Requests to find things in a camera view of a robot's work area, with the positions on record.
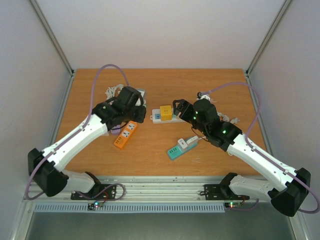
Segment yellow cube socket adapter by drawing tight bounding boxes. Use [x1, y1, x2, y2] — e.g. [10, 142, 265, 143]
[159, 105, 173, 122]

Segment white grey plug adapter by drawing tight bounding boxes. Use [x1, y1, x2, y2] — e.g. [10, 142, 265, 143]
[177, 138, 188, 153]

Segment white rounded plug adapter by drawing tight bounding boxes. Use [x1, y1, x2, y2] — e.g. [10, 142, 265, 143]
[186, 136, 199, 148]

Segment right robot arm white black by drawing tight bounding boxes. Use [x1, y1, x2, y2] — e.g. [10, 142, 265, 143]
[172, 98, 311, 217]

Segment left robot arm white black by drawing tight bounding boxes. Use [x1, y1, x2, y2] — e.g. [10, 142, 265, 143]
[27, 86, 147, 199]

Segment long white power strip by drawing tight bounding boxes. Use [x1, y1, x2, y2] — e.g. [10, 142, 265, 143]
[150, 107, 185, 125]

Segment purple power strip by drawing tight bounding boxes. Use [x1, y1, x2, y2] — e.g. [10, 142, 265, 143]
[110, 125, 121, 136]

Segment orange power strip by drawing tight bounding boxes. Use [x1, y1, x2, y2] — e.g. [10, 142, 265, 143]
[113, 121, 138, 150]

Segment teal power strip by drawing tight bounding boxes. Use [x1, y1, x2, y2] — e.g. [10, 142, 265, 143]
[167, 137, 198, 161]

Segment right small circuit board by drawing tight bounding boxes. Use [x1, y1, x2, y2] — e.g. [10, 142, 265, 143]
[224, 201, 242, 209]

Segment small circuit board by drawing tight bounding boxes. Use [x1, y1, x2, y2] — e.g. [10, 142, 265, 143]
[224, 201, 242, 209]
[87, 202, 104, 211]

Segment left small circuit board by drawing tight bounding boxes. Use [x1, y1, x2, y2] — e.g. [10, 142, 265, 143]
[87, 202, 104, 211]

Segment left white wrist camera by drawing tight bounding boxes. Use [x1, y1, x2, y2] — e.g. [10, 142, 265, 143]
[135, 88, 147, 106]

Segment purple strip white cable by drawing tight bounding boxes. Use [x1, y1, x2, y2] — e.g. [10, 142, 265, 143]
[104, 84, 126, 98]

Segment white power strip cable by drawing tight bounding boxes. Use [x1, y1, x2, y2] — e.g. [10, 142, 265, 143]
[216, 111, 241, 126]

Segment aluminium rail frame front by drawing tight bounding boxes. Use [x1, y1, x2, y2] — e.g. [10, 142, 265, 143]
[23, 176, 298, 203]

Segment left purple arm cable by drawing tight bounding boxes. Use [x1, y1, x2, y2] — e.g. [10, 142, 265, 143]
[24, 64, 131, 201]

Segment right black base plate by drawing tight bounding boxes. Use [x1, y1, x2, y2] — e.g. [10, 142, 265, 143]
[199, 184, 250, 201]

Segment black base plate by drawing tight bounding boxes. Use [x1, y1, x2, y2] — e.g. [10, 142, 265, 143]
[70, 184, 117, 201]
[199, 184, 250, 201]

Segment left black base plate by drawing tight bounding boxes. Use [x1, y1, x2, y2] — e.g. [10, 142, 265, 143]
[70, 184, 117, 201]

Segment left aluminium corner post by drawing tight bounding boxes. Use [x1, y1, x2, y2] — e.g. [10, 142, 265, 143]
[28, 0, 74, 77]

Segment aluminium corner post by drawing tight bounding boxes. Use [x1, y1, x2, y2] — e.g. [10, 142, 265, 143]
[28, 0, 74, 77]
[245, 0, 294, 77]

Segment grey slotted cable duct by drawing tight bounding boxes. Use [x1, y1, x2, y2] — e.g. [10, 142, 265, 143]
[33, 202, 225, 214]

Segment right aluminium corner post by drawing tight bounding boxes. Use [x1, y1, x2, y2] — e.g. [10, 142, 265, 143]
[245, 0, 294, 77]

